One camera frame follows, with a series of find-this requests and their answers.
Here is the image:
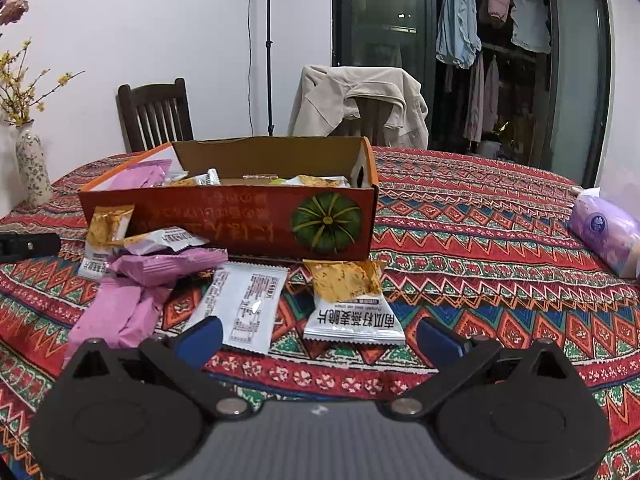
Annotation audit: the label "wardrobe with hanging clothes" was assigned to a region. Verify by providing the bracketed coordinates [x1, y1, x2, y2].
[330, 0, 614, 189]

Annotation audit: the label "dark wooden chair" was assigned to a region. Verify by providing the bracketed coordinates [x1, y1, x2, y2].
[117, 78, 195, 154]

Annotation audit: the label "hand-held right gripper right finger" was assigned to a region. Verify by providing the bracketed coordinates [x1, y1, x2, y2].
[386, 317, 583, 421]

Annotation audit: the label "white speckled vase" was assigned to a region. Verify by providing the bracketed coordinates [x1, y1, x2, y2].
[14, 119, 54, 209]

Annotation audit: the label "yellow flower branches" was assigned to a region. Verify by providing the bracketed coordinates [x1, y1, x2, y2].
[0, 37, 86, 129]

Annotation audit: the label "white hanging top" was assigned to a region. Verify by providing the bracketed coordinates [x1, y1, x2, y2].
[509, 0, 552, 55]

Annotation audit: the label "black light cable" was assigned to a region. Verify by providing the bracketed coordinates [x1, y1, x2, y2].
[246, 0, 254, 136]

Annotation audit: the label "pink hanging garment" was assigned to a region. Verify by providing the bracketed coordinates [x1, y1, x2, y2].
[487, 0, 514, 29]

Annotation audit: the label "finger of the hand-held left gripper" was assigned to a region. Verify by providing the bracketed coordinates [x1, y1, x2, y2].
[0, 232, 62, 262]

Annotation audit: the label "studio light on stand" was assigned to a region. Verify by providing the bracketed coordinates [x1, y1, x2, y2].
[257, 0, 279, 137]

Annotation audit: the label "beige jacket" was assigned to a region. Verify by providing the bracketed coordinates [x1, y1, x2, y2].
[288, 63, 430, 150]

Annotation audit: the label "light blue hanging shirt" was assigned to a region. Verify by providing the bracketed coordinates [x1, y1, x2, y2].
[434, 0, 482, 70]

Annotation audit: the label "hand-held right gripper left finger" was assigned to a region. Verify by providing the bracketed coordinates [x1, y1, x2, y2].
[60, 316, 253, 421]

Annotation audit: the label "pale hanging long garments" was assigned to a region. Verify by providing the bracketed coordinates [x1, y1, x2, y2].
[462, 54, 501, 144]

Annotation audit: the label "purple tissue pack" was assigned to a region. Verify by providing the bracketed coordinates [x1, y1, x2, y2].
[567, 187, 640, 280]

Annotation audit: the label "orange cardboard box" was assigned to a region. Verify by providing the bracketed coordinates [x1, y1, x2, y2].
[77, 135, 381, 263]

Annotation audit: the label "yellow and white snack packet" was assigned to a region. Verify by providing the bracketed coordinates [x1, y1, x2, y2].
[284, 174, 351, 190]
[82, 204, 136, 282]
[302, 258, 407, 347]

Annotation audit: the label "wooden chair with jacket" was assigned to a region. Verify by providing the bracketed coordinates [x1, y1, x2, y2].
[342, 94, 396, 147]

